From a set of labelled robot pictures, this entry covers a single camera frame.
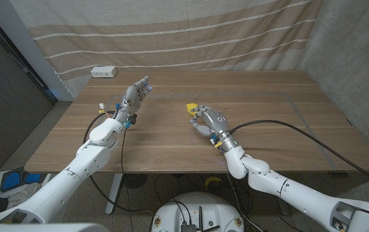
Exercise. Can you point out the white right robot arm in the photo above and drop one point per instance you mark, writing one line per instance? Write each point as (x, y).
(287, 190)

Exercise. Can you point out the beige striped backdrop cloth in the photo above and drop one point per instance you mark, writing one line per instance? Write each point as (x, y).
(171, 32)

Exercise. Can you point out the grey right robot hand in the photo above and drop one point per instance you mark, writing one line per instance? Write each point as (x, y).
(214, 122)

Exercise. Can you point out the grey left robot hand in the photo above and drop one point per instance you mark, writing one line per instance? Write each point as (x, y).
(131, 100)

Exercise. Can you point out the yellow lemon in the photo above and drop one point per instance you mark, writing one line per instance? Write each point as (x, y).
(190, 109)

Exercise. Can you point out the white table leg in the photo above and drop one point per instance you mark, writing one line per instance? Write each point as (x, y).
(113, 193)

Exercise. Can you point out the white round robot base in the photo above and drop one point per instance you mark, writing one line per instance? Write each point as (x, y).
(200, 206)

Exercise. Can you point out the dark perforated wall panel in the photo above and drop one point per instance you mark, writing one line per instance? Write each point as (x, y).
(4, 106)

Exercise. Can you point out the black round fan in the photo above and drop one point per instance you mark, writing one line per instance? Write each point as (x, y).
(135, 180)

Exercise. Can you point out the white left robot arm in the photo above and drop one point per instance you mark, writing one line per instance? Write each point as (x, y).
(74, 174)

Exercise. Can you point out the white robot torso edge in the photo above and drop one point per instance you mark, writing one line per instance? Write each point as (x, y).
(42, 228)

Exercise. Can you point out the white power strip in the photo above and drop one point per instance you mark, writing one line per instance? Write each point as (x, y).
(103, 71)

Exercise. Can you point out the yellow banana-shaped item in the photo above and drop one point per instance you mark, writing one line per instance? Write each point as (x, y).
(212, 180)

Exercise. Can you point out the white and blue shoe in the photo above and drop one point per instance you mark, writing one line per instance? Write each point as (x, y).
(13, 180)

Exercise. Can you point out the grey table leg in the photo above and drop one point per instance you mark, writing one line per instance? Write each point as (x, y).
(284, 207)

